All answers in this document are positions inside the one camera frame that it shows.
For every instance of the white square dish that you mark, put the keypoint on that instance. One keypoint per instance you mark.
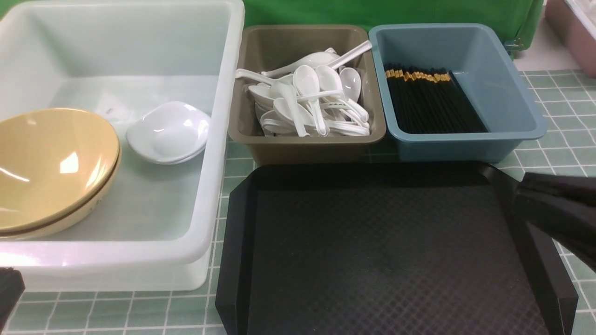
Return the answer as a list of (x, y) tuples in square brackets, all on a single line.
[(173, 121)]

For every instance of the yellow noodle bowl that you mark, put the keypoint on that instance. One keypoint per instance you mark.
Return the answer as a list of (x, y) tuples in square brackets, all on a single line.
[(52, 161)]

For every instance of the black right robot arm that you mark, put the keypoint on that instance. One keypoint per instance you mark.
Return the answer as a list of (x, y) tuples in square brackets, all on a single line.
[(563, 207)]

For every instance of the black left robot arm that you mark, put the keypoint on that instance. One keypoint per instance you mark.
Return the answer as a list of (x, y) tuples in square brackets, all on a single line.
[(11, 288)]

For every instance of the yellow bowl in tub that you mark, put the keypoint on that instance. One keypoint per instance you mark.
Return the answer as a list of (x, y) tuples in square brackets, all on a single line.
[(72, 218)]

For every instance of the white spoon left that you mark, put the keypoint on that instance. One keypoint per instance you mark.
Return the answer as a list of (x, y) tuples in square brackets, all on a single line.
[(243, 73)]

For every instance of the white spoon centre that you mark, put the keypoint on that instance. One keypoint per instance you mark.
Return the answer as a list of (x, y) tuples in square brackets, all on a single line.
[(306, 82)]

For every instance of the white spoon right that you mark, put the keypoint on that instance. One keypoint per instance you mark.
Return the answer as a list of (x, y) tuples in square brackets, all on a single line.
[(351, 82)]

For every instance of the white spoon top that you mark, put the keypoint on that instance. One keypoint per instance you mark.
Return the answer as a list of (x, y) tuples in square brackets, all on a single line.
[(313, 59)]

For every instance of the brown plastic bin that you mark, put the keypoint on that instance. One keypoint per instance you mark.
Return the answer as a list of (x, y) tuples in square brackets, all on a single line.
[(268, 47)]

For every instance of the black serving tray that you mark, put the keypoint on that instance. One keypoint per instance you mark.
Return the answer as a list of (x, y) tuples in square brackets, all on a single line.
[(387, 249)]

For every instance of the white dish in tub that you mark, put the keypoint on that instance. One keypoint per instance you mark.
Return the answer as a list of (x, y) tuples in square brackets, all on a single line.
[(167, 153)]

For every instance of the pile of black chopsticks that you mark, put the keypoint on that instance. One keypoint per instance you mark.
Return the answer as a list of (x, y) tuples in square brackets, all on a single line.
[(431, 101)]

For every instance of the large white plastic tub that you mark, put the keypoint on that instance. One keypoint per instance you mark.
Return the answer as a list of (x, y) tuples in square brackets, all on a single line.
[(121, 59)]

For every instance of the blue plastic bin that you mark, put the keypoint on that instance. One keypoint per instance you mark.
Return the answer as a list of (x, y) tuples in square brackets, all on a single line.
[(488, 76)]

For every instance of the green cloth backdrop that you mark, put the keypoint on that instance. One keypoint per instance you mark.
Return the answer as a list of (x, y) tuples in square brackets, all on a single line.
[(514, 21)]

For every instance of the pink bin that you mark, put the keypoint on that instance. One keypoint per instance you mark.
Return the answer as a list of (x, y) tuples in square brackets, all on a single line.
[(571, 22)]

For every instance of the white spoon long handle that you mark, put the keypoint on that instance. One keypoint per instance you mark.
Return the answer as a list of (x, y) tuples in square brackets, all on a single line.
[(350, 55)]

